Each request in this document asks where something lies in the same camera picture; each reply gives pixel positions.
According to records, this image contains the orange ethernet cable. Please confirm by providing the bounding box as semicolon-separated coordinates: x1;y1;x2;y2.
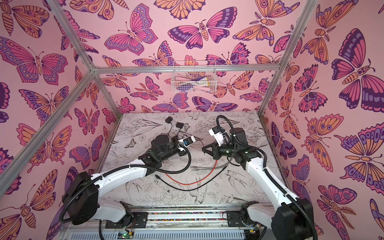
163;158;218;186

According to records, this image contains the black ethernet cable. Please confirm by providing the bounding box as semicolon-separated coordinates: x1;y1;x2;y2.
155;164;228;192

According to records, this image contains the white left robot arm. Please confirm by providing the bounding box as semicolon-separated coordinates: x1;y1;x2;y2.
58;135;196;225

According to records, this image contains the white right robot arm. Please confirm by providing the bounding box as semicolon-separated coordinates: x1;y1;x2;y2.
202;115;319;240

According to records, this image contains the black power adapter right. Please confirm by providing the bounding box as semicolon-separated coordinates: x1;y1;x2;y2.
176;122;185;129

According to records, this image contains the black power adapter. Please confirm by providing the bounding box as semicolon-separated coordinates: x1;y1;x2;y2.
176;122;185;129
166;117;173;124

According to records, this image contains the black power adapter left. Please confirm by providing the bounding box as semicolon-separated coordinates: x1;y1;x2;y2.
166;117;173;124

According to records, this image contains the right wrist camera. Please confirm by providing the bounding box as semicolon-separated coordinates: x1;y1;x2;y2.
209;126;231;147

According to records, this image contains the grey ethernet cable left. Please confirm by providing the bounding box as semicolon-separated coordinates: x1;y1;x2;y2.
191;163;229;171

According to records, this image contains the grey ethernet cable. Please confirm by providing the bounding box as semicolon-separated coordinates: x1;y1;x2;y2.
191;163;229;171
191;168;220;175

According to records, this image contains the grey ethernet cable right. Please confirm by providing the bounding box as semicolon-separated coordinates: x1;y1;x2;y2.
191;168;220;175

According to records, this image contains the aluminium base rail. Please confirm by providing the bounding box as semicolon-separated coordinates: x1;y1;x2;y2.
57;204;276;240

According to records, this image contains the white wire basket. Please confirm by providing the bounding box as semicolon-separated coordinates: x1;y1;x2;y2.
170;60;218;94

